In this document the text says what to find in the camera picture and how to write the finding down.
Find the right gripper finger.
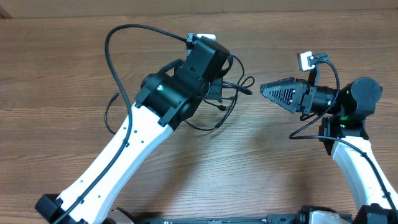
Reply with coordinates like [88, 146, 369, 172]
[260, 77, 296, 90]
[260, 83, 303, 113]

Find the black usb cable bundle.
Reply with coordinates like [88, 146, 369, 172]
[183, 55, 256, 132]

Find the separated black usb cable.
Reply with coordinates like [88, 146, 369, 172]
[104, 91, 120, 135]

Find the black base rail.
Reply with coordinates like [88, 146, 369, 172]
[108, 205, 355, 224]

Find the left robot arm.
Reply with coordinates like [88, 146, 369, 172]
[35, 34, 233, 223]

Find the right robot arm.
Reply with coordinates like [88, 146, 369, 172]
[260, 77, 397, 223]

